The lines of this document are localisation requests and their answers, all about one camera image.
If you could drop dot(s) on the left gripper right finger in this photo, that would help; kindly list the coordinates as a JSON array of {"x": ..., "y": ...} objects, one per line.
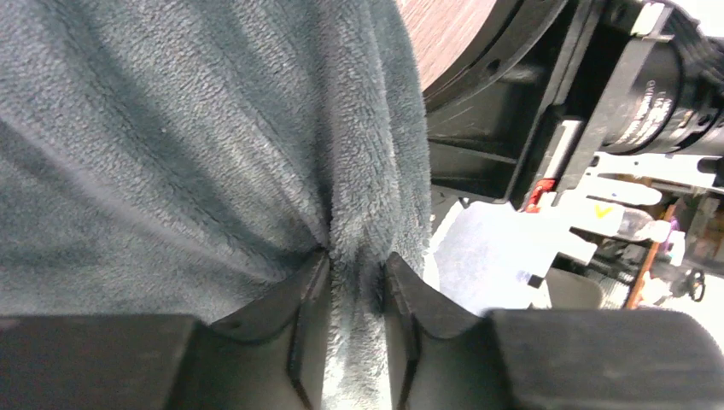
[{"x": 440, "y": 356}]

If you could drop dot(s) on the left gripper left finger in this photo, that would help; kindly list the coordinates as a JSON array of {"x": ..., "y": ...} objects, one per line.
[{"x": 269, "y": 354}]

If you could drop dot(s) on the grey fluffy pillowcase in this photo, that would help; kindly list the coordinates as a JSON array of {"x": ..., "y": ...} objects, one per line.
[{"x": 184, "y": 156}]

